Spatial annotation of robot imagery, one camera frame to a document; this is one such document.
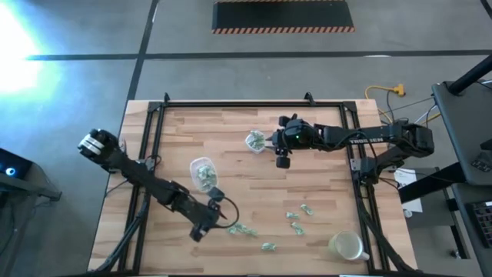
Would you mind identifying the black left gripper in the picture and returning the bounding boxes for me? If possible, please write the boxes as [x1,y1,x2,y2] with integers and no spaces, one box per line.
[198,202,229,232]

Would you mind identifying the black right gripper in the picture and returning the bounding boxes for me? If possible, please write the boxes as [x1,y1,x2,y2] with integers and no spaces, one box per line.
[264,128,293,155]

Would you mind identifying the small clear plastic container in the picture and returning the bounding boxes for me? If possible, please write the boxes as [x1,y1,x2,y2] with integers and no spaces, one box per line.
[244,129,269,155]

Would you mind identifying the large clear plastic container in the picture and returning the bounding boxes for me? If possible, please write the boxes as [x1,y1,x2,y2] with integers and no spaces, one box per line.
[189,155,220,193]

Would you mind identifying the cream ceramic mug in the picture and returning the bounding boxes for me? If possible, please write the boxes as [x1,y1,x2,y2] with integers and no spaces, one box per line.
[327,229,371,262]

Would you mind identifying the black hazard striped mat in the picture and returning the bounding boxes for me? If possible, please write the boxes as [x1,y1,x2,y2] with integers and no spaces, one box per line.
[211,0,356,35]

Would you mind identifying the white paper sheet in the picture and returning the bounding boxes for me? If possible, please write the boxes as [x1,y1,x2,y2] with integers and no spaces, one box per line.
[392,168,424,215]

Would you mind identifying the black desk leg bar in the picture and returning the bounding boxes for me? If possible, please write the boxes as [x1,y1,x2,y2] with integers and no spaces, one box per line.
[397,161,468,205]

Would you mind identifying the grey side desk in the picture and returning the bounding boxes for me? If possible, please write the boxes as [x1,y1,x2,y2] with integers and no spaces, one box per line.
[430,78,492,186]

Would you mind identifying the black metal pole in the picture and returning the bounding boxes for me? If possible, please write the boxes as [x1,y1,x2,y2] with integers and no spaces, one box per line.
[447,53,492,96]

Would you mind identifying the black device with blue light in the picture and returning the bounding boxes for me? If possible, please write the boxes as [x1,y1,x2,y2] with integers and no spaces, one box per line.
[0,148,34,181]

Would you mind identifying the black keyboard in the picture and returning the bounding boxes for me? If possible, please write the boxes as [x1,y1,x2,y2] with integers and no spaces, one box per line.
[464,199,492,249]

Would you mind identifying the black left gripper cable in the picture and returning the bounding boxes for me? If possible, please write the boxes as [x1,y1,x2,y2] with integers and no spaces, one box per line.
[214,195,241,231]

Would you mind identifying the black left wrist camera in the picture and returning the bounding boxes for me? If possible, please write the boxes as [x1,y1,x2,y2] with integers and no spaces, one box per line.
[207,186,226,203]

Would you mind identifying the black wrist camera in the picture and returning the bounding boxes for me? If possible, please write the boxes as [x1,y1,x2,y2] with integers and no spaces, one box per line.
[207,186,226,203]
[274,152,291,170]

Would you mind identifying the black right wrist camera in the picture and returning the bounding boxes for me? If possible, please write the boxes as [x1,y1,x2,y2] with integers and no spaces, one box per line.
[274,152,291,170]

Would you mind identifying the black aluminium table frame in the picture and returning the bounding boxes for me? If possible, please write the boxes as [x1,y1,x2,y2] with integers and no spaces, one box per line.
[117,91,418,276]

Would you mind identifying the yellow extension cord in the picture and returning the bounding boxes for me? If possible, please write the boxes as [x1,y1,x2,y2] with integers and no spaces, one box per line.
[364,83,443,128]

